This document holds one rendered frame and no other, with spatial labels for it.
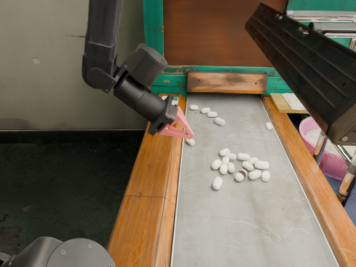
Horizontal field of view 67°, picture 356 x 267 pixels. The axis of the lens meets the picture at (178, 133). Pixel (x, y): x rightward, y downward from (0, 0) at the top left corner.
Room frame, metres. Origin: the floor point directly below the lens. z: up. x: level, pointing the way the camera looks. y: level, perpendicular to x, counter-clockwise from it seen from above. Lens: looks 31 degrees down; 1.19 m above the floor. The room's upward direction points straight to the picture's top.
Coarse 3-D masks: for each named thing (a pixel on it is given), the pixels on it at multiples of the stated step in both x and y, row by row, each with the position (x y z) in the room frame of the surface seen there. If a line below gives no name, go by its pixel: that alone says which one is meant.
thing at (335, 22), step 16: (304, 16) 0.58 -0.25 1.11; (320, 16) 0.58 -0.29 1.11; (336, 16) 0.58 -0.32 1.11; (352, 16) 0.58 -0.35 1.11; (304, 32) 0.44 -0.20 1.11; (320, 32) 0.43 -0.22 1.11; (336, 32) 0.43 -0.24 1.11; (352, 32) 0.43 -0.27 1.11; (352, 48) 0.58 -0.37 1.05; (320, 144) 0.58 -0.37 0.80; (320, 160) 0.58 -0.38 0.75; (352, 160) 0.44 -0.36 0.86; (352, 176) 0.43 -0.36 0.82
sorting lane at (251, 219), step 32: (192, 128) 0.77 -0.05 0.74; (224, 128) 0.77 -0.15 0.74; (256, 128) 0.77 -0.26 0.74; (192, 160) 0.59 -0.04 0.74; (288, 160) 0.59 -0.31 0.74; (192, 192) 0.47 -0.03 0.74; (224, 192) 0.47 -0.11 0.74; (256, 192) 0.47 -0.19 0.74; (288, 192) 0.47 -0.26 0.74; (192, 224) 0.38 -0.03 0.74; (224, 224) 0.38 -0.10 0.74; (256, 224) 0.38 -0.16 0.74; (288, 224) 0.38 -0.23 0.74; (192, 256) 0.30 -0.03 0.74; (224, 256) 0.30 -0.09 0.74; (256, 256) 0.30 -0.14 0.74; (288, 256) 0.30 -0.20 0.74; (320, 256) 0.30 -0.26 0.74
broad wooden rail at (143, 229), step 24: (144, 144) 0.64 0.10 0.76; (168, 144) 0.64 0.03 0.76; (144, 168) 0.53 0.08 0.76; (168, 168) 0.53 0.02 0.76; (144, 192) 0.44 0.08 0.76; (168, 192) 0.45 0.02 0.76; (120, 216) 0.37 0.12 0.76; (144, 216) 0.37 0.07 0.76; (168, 216) 0.39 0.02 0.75; (120, 240) 0.32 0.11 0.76; (144, 240) 0.32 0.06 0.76; (168, 240) 0.33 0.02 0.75; (120, 264) 0.27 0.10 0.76; (144, 264) 0.27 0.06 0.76; (168, 264) 0.28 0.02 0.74
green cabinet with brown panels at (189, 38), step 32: (160, 0) 1.02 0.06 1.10; (192, 0) 1.02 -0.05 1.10; (224, 0) 1.02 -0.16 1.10; (256, 0) 1.01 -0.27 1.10; (288, 0) 0.99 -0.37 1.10; (320, 0) 0.99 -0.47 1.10; (352, 0) 0.99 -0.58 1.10; (160, 32) 1.02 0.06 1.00; (192, 32) 1.02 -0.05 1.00; (224, 32) 1.02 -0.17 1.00; (192, 64) 1.02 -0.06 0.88; (224, 64) 1.02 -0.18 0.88; (256, 64) 1.01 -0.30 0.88
